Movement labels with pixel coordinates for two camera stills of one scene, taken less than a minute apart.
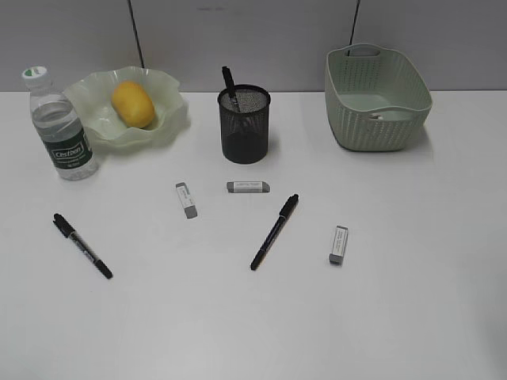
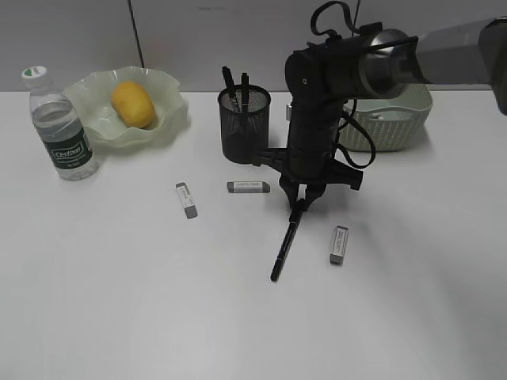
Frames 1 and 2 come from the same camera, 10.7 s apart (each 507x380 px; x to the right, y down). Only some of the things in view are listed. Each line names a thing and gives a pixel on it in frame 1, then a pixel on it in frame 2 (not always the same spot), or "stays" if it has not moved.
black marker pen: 284,214 to 245,85
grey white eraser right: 338,248 stays
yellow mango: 132,104 stays
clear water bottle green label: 59,127 stays
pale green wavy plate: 92,97 stays
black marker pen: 69,231 to 295,218
